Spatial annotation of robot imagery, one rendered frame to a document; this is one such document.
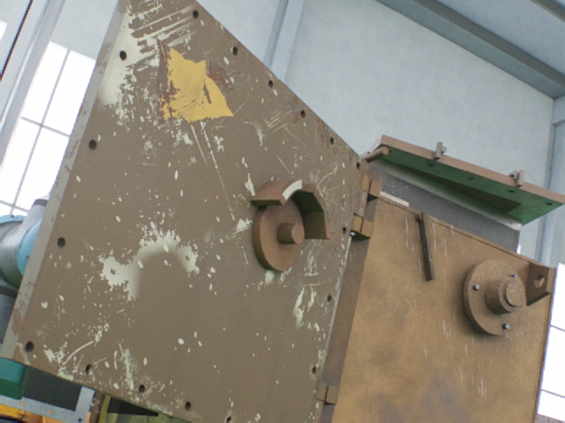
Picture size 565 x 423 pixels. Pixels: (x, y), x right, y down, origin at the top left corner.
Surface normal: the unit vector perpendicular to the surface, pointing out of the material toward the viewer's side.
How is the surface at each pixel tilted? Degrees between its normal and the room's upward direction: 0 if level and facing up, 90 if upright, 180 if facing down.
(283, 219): 90
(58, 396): 90
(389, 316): 90
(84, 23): 90
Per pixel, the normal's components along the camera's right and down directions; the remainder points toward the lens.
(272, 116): 0.82, 0.00
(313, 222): -0.56, 0.18
